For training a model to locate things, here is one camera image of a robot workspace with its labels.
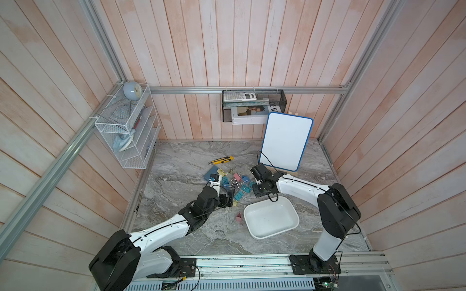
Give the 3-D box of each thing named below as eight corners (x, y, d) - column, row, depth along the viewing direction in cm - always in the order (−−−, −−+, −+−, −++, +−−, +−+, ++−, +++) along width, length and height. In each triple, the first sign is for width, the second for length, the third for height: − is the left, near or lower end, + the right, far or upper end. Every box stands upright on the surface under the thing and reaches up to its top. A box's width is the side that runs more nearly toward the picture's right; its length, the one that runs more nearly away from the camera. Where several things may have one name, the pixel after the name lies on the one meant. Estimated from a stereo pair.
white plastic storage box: (250, 243, 81) (252, 240, 76) (240, 211, 91) (241, 205, 86) (299, 230, 85) (304, 225, 80) (285, 200, 95) (288, 194, 90)
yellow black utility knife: (209, 166, 109) (208, 164, 108) (208, 162, 111) (207, 160, 109) (234, 160, 112) (234, 158, 110) (232, 157, 114) (232, 155, 112)
